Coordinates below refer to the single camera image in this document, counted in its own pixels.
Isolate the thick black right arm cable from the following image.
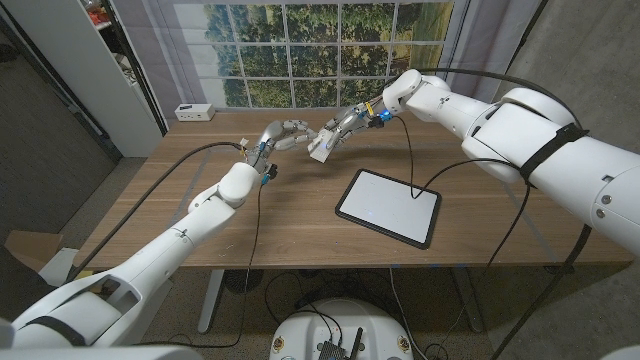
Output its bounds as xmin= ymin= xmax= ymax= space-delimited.
xmin=394 ymin=67 xmax=594 ymax=360

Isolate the white kitchen timer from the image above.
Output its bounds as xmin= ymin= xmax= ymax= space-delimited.
xmin=307 ymin=128 xmax=335 ymax=164

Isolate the black left arm strap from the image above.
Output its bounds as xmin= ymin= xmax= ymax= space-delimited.
xmin=23 ymin=314 xmax=88 ymax=348

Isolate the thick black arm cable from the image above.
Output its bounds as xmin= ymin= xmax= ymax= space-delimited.
xmin=394 ymin=67 xmax=594 ymax=360
xmin=64 ymin=141 xmax=246 ymax=284

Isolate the black right arm strap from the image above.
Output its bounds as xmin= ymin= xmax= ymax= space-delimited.
xmin=519 ymin=123 xmax=591 ymax=189

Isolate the brown cardboard box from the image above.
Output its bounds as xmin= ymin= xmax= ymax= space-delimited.
xmin=3 ymin=229 xmax=65 ymax=274

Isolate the black round floor fan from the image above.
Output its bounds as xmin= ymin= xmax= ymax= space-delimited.
xmin=223 ymin=269 xmax=264 ymax=295

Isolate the black arm strap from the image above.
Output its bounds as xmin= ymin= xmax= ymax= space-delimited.
xmin=23 ymin=314 xmax=88 ymax=348
xmin=519 ymin=123 xmax=591 ymax=189

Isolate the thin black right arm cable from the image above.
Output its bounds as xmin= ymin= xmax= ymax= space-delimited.
xmin=392 ymin=115 xmax=532 ymax=354

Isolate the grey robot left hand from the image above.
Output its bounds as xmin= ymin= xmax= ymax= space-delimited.
xmin=244 ymin=119 xmax=319 ymax=186

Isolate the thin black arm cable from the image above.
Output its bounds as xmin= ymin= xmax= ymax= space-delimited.
xmin=134 ymin=183 xmax=266 ymax=350
xmin=392 ymin=115 xmax=532 ymax=354

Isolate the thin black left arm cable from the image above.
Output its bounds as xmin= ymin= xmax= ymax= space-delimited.
xmin=134 ymin=183 xmax=266 ymax=350

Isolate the grey floor cable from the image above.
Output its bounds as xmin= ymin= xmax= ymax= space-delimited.
xmin=388 ymin=267 xmax=417 ymax=360

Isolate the printed window backdrop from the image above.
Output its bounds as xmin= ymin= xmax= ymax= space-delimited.
xmin=107 ymin=0 xmax=546 ymax=122

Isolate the white power strip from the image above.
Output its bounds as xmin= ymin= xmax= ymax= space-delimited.
xmin=174 ymin=103 xmax=216 ymax=123

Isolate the black-framed tablet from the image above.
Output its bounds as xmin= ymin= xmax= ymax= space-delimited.
xmin=334 ymin=168 xmax=443 ymax=250

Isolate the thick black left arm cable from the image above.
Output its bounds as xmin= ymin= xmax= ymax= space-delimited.
xmin=64 ymin=141 xmax=246 ymax=284

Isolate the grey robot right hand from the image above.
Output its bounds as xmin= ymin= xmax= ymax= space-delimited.
xmin=319 ymin=102 xmax=394 ymax=152

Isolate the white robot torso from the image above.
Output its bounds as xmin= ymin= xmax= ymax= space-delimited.
xmin=269 ymin=298 xmax=415 ymax=360

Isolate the white cabinet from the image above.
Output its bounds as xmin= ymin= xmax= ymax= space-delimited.
xmin=0 ymin=0 xmax=169 ymax=159

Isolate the white and yellow floor box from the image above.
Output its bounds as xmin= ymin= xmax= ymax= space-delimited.
xmin=38 ymin=248 xmax=95 ymax=287

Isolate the black antenna module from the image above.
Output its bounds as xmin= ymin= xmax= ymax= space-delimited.
xmin=317 ymin=327 xmax=364 ymax=360

